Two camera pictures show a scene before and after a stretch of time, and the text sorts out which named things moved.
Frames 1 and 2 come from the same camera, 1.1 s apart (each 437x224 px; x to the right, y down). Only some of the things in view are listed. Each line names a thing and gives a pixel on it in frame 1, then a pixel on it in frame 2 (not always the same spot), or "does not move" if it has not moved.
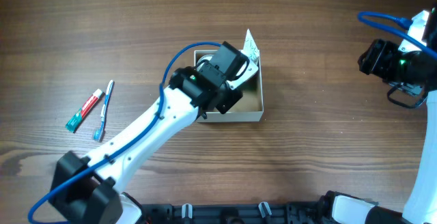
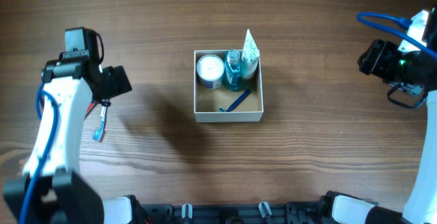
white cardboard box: (249, 108) does not move
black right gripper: (372, 60) does not move
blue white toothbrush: (98, 133) does not move
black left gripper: (231, 99) to (118, 81)
